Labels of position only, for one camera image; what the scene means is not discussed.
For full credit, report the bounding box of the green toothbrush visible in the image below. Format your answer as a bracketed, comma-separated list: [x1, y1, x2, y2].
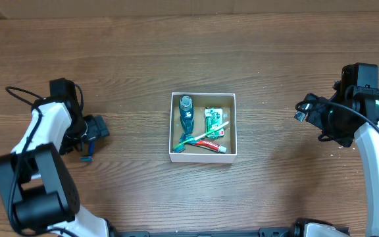
[172, 121, 229, 153]

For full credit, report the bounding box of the blue mouthwash bottle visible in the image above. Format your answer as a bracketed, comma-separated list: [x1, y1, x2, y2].
[179, 95, 194, 134]

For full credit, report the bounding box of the red Colgate toothpaste tube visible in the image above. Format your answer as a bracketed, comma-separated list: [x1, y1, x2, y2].
[188, 140, 227, 153]

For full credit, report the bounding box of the green Dettol soap packet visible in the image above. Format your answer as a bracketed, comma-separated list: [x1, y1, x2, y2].
[204, 107, 224, 140]

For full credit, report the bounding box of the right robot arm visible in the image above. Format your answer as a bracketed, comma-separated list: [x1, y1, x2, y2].
[294, 63, 379, 236]

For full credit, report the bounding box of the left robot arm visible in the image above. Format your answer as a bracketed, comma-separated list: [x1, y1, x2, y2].
[0, 78, 118, 236]

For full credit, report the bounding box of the white cardboard box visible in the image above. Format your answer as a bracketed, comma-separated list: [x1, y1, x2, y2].
[168, 92, 238, 163]

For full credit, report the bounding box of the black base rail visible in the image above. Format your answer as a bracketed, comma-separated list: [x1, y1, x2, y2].
[109, 227, 305, 237]

